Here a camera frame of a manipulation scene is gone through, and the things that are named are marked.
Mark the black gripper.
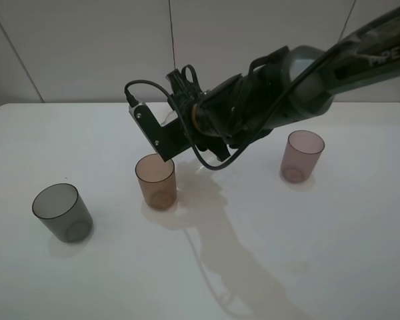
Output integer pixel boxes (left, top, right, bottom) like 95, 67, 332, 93
166, 65, 242, 160

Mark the clear plastic water bottle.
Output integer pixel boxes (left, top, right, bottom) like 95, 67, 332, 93
164, 111, 178, 125

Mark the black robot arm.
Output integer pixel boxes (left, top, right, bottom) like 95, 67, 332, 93
167, 7, 400, 163

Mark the brown translucent cup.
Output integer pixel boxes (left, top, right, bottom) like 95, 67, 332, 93
135, 153, 177, 211

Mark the pink translucent cup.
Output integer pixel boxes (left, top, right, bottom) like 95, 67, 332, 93
280, 130, 325, 183

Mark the grey translucent cup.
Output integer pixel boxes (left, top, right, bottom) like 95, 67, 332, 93
31, 183, 93, 243

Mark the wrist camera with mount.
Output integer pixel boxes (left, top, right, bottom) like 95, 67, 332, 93
129, 103, 191, 161

